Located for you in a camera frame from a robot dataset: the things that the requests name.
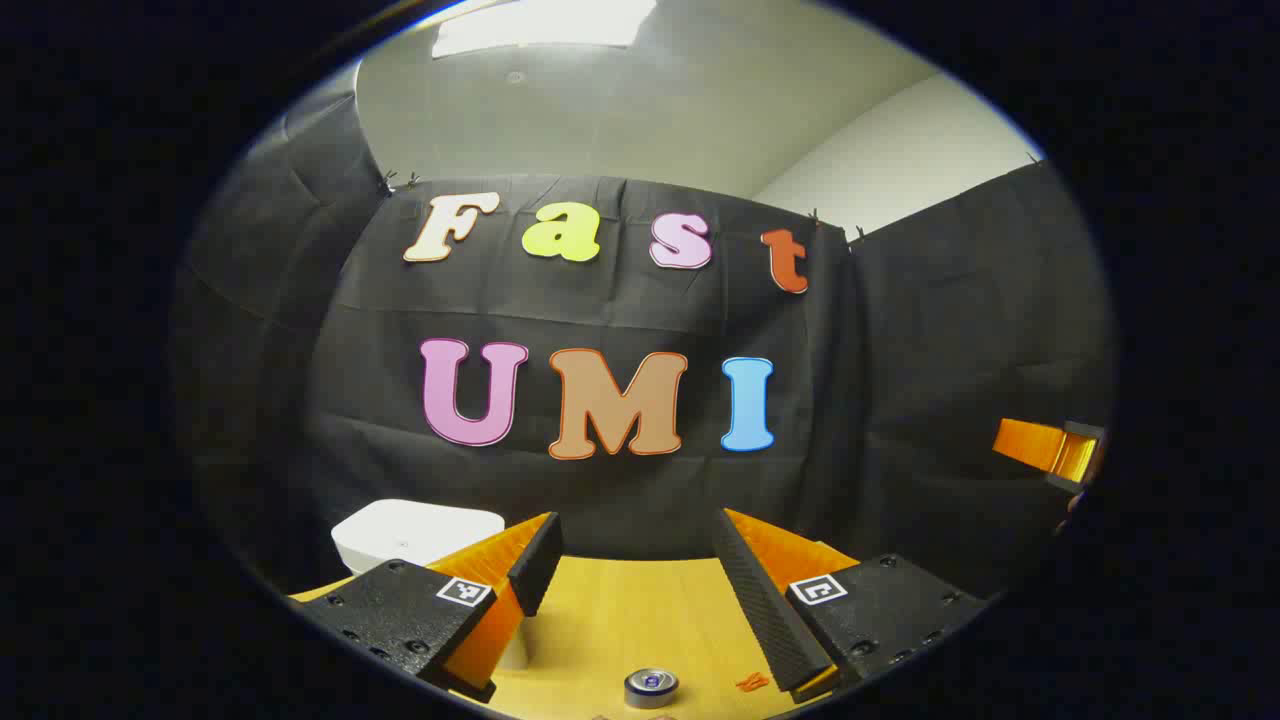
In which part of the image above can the wooden desktop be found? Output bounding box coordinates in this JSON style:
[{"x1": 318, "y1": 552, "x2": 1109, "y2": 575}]
[{"x1": 290, "y1": 555, "x2": 861, "y2": 720}]

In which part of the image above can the black backdrop cloth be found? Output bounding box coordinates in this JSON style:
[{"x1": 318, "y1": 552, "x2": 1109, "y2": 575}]
[{"x1": 170, "y1": 90, "x2": 1119, "y2": 601}]

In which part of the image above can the ceiling light panel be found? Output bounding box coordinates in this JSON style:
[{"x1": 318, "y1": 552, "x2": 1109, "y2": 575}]
[{"x1": 430, "y1": 0, "x2": 658, "y2": 59}]

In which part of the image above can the white desktop garbage bin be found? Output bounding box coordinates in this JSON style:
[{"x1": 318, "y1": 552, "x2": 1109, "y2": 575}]
[{"x1": 330, "y1": 499, "x2": 531, "y2": 671}]

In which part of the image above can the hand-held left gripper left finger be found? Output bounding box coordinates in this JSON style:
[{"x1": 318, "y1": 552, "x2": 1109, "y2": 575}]
[{"x1": 288, "y1": 512, "x2": 564, "y2": 704}]

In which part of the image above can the silver pop can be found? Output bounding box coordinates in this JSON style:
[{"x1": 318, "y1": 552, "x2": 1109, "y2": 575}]
[{"x1": 624, "y1": 667, "x2": 681, "y2": 710}]

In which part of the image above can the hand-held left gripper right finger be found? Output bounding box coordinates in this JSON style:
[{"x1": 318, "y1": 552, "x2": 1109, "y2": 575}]
[{"x1": 711, "y1": 507, "x2": 989, "y2": 705}]

